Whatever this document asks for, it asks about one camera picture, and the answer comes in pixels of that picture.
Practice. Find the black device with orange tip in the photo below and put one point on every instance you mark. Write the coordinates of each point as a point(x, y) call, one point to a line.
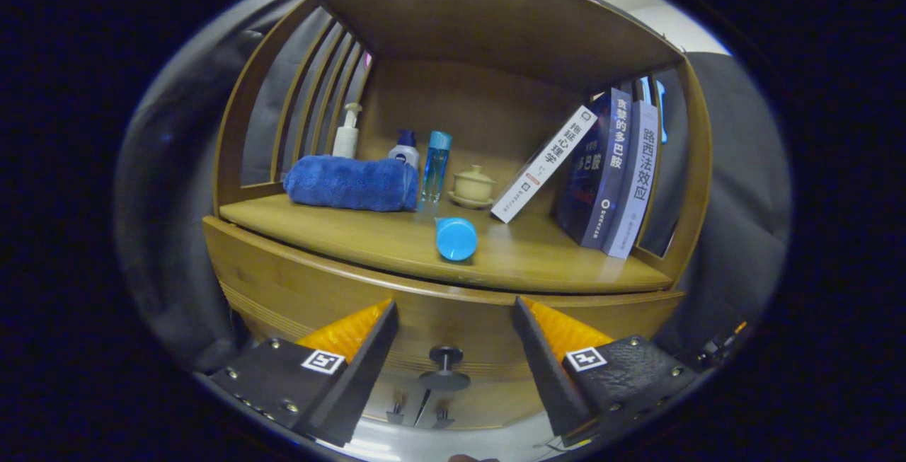
point(715, 349)

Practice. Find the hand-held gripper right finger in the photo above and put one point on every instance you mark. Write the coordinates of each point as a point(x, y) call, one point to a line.
point(545, 370)

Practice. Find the white book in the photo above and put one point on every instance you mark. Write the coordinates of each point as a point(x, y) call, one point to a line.
point(541, 165)

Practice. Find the blue and white tube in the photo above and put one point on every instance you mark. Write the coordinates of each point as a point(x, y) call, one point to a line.
point(456, 239)

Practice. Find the blue rolled towel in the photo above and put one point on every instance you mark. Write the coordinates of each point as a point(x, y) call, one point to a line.
point(347, 182)

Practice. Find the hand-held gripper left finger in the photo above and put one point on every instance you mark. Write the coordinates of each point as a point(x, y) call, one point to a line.
point(368, 370)

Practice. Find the clear blue bottle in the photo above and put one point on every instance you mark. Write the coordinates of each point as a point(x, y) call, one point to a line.
point(435, 168)

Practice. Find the wooden cabinet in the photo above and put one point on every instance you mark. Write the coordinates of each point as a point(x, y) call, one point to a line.
point(495, 23)

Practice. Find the beige lidded teacup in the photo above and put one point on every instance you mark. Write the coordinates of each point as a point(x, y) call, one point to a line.
point(473, 186)

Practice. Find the light purple book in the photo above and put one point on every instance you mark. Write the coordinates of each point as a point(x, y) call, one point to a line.
point(633, 179)

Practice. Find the black backdrop cloth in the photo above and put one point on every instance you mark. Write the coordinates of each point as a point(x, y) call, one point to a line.
point(736, 200)

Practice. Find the wooden countertop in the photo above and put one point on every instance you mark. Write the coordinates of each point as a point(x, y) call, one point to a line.
point(552, 257)

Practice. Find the wooden cabinet door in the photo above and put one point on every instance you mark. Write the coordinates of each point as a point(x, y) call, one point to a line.
point(495, 405)
point(396, 395)

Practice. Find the dark blue book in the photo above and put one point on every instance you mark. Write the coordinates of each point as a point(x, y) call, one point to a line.
point(594, 172)

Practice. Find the white pump bottle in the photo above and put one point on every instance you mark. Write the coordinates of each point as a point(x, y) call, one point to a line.
point(345, 142)

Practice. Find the white lotion bottle blue cap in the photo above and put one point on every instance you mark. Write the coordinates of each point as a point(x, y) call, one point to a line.
point(405, 154)

